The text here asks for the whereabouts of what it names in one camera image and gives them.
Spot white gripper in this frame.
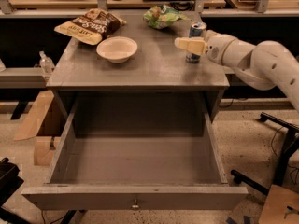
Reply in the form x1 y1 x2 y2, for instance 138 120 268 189
175 30 247 67

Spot blue silver redbull can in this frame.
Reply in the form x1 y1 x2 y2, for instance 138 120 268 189
186 21 206 63

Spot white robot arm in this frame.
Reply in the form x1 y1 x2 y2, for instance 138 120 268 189
175 30 299 111

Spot open grey top drawer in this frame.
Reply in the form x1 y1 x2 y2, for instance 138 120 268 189
22 92 248 210

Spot green snack bag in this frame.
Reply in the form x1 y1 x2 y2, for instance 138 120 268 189
143 5 190 30

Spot grey wooden cabinet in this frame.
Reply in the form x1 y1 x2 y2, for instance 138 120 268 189
47 9 229 118

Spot white ceramic bowl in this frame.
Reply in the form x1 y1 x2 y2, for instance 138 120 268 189
96 36 138 63

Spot brown yellow chip bag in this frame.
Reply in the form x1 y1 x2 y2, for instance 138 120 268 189
54 8 126 45

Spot clear plastic bottle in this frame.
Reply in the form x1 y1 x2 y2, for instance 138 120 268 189
39 51 55 75

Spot cardboard box corner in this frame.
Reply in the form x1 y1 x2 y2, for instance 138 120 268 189
258 185 299 224

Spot wooden blocks on floor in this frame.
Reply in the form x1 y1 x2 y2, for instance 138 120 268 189
14 90 65 166

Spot black bin at left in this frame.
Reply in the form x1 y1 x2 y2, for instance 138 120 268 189
0 157 23 206

